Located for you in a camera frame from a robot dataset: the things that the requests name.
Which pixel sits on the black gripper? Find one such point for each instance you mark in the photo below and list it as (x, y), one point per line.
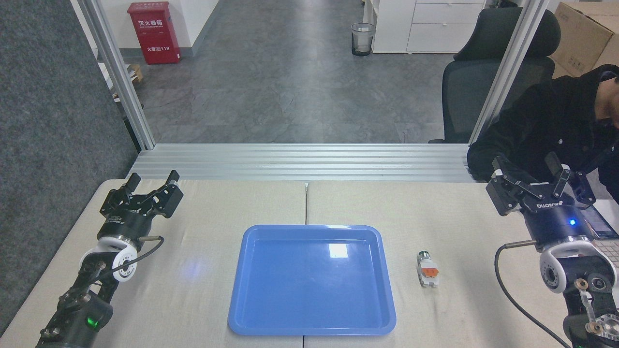
(556, 222)
(123, 224)

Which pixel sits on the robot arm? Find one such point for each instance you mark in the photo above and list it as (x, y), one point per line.
(587, 285)
(72, 309)

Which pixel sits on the blue plastic tray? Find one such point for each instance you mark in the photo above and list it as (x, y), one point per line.
(312, 285)

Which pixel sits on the person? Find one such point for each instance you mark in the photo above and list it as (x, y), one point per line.
(541, 121)

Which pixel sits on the dark phone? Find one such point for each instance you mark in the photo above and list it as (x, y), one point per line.
(599, 224)

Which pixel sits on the white keyboard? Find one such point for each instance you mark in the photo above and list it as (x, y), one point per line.
(610, 251)

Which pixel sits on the grey felt partition panel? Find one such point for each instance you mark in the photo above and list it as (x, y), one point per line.
(48, 145)

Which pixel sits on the black office chair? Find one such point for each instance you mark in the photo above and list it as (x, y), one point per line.
(466, 96)

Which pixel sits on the small brown box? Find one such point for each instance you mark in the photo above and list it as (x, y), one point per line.
(137, 72)

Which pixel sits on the brown cardboard box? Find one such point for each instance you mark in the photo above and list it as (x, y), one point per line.
(580, 38)

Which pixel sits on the red fire extinguisher box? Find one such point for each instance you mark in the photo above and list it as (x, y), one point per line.
(154, 36)

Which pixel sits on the white drawer cabinet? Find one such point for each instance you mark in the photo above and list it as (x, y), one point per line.
(435, 29)

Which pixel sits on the grey mesh trash bin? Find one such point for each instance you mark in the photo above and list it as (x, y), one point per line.
(362, 38)

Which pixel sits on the silver aluminium post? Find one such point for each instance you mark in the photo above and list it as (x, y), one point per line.
(118, 72)
(508, 72)

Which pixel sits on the white orange switch part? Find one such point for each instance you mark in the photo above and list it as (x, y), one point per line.
(427, 268)

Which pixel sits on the silver aluminium rail frame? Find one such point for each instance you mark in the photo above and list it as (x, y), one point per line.
(300, 162)

